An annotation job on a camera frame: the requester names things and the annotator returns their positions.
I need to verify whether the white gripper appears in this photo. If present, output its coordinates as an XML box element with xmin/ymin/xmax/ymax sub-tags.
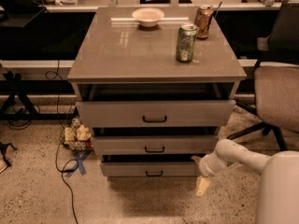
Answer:
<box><xmin>191</xmin><ymin>152</ymin><xmax>225</xmax><ymax>197</ymax></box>

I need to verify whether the grey bottom drawer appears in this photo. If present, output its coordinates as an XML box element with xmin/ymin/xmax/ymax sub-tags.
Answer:
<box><xmin>100</xmin><ymin>161</ymin><xmax>198</xmax><ymax>177</ymax></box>

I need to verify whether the grey drawer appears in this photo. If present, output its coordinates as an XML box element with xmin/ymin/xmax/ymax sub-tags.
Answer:
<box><xmin>91</xmin><ymin>135</ymin><xmax>218</xmax><ymax>155</ymax></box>
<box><xmin>100</xmin><ymin>161</ymin><xmax>198</xmax><ymax>177</ymax></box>
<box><xmin>76</xmin><ymin>100</ymin><xmax>235</xmax><ymax>128</ymax></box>

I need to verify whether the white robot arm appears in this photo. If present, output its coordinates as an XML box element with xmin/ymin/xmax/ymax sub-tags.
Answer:
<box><xmin>192</xmin><ymin>139</ymin><xmax>299</xmax><ymax>224</ymax></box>

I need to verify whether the grey middle drawer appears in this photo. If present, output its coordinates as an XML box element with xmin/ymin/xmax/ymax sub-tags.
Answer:
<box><xmin>91</xmin><ymin>135</ymin><xmax>218</xmax><ymax>155</ymax></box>

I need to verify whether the grey top drawer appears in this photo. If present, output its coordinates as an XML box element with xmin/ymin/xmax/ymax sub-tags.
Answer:
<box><xmin>76</xmin><ymin>100</ymin><xmax>235</xmax><ymax>128</ymax></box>

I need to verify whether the grey drawer cabinet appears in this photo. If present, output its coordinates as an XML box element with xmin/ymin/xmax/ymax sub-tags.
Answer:
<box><xmin>68</xmin><ymin>7</ymin><xmax>246</xmax><ymax>164</ymax></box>

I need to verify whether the blue tape cross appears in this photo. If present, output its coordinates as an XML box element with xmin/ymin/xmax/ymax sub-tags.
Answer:
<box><xmin>65</xmin><ymin>150</ymin><xmax>92</xmax><ymax>177</ymax></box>

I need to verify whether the office chair with beige seat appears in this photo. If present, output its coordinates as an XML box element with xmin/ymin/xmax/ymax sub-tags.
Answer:
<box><xmin>229</xmin><ymin>0</ymin><xmax>299</xmax><ymax>151</ymax></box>

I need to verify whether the crumpled snack bags pile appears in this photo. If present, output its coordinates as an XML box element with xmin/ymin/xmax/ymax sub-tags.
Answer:
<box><xmin>64</xmin><ymin>118</ymin><xmax>93</xmax><ymax>151</ymax></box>

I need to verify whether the green soda can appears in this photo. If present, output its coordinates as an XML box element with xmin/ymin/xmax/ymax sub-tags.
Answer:
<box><xmin>176</xmin><ymin>23</ymin><xmax>197</xmax><ymax>63</ymax></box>

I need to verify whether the brown soda can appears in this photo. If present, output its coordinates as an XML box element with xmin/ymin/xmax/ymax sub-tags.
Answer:
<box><xmin>194</xmin><ymin>5</ymin><xmax>214</xmax><ymax>39</ymax></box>

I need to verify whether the black straw stick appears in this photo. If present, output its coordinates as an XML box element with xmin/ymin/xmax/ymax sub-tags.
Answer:
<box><xmin>214</xmin><ymin>1</ymin><xmax>222</xmax><ymax>20</ymax></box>

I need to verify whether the white bowl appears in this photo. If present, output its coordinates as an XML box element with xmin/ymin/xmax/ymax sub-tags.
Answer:
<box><xmin>132</xmin><ymin>7</ymin><xmax>164</xmax><ymax>28</ymax></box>

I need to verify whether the black tripod foot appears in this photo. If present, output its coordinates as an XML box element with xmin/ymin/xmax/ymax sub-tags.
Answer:
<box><xmin>0</xmin><ymin>142</ymin><xmax>17</xmax><ymax>167</ymax></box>

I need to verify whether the black floor cable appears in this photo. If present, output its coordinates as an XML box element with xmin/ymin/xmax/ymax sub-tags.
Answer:
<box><xmin>45</xmin><ymin>59</ymin><xmax>79</xmax><ymax>224</ymax></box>

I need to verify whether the black stand frame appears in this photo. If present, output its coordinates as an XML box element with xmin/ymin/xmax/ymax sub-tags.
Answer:
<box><xmin>0</xmin><ymin>71</ymin><xmax>78</xmax><ymax>121</ymax></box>

